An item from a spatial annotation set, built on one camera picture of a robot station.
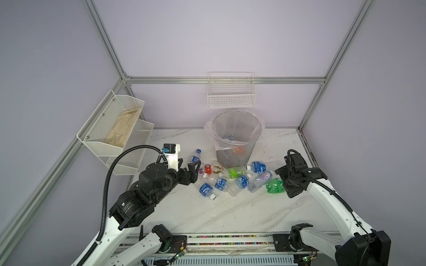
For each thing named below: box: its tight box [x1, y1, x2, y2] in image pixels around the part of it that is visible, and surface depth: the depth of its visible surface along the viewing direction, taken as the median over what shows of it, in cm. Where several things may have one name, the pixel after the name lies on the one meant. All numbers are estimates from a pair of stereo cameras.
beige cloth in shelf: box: [103, 107, 142, 148], surface depth 80 cm
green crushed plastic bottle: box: [266, 177, 286, 194], surface depth 91 cm
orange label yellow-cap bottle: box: [232, 146, 245, 155], surface depth 90 cm
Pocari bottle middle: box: [214, 172, 235, 194], surface depth 90 cm
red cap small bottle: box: [204, 164, 212, 175], surface depth 97 cm
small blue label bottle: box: [190, 148, 202, 162], surface depth 100 cm
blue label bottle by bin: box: [245, 161, 268, 174], surface depth 97 cm
